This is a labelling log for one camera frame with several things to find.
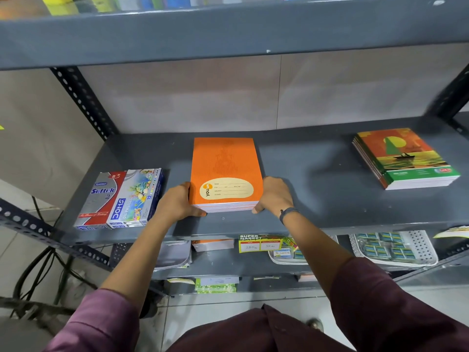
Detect colourful oil pastel box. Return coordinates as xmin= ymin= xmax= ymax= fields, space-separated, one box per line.
xmin=106 ymin=168 xmax=165 ymax=230

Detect stack of sailboat cover notebooks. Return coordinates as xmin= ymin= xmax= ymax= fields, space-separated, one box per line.
xmin=352 ymin=128 xmax=461 ymax=191

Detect small colourful packets in tray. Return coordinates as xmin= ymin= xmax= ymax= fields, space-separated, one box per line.
xmin=273 ymin=237 xmax=307 ymax=260

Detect person's left hand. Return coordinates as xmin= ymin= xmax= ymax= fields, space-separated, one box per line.
xmin=155 ymin=182 xmax=208 ymax=223

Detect person's left forearm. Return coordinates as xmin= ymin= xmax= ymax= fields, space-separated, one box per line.
xmin=100 ymin=216 xmax=176 ymax=312

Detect silver and red box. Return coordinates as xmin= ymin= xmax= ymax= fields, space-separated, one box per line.
xmin=73 ymin=171 xmax=127 ymax=231

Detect grey perforated angle bar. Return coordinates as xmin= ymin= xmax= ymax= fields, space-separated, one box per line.
xmin=0 ymin=197 xmax=112 ymax=272

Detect stack of orange notebooks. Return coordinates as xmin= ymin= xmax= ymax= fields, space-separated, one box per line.
xmin=189 ymin=137 xmax=264 ymax=214

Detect white plastic basket with holes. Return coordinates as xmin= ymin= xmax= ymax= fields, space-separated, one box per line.
xmin=348 ymin=230 xmax=439 ymax=268

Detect row of colourful containers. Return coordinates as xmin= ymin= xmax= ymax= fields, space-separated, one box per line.
xmin=40 ymin=0 xmax=297 ymax=16

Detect white plastic tray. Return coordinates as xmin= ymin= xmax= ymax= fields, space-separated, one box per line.
xmin=268 ymin=236 xmax=339 ymax=266

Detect grey plastic wrapped packet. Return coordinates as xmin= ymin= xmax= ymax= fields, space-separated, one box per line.
xmin=153 ymin=240 xmax=192 ymax=272

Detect orange notebook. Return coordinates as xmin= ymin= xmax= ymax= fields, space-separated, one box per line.
xmin=191 ymin=238 xmax=235 ymax=253

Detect pile of blue eraser packets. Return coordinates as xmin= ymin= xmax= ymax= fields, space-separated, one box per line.
xmin=357 ymin=232 xmax=417 ymax=261

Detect person's right forearm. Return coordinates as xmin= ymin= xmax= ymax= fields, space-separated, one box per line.
xmin=281 ymin=212 xmax=355 ymax=302

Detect yellow price label card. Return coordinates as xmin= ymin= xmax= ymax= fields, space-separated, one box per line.
xmin=238 ymin=234 xmax=285 ymax=253

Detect black cables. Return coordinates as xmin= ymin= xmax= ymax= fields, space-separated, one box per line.
xmin=12 ymin=196 xmax=100 ymax=309

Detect maroon shirt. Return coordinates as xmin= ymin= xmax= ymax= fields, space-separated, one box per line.
xmin=43 ymin=257 xmax=469 ymax=352

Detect black wristband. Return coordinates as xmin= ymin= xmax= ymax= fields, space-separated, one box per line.
xmin=279 ymin=207 xmax=301 ymax=226

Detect yellow paper sheet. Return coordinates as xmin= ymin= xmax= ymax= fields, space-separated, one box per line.
xmin=433 ymin=226 xmax=469 ymax=239

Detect person's right hand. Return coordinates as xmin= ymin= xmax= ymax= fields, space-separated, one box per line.
xmin=251 ymin=176 xmax=296 ymax=221

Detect grey metal shelving rack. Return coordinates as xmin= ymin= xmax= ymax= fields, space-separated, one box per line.
xmin=0 ymin=0 xmax=469 ymax=295

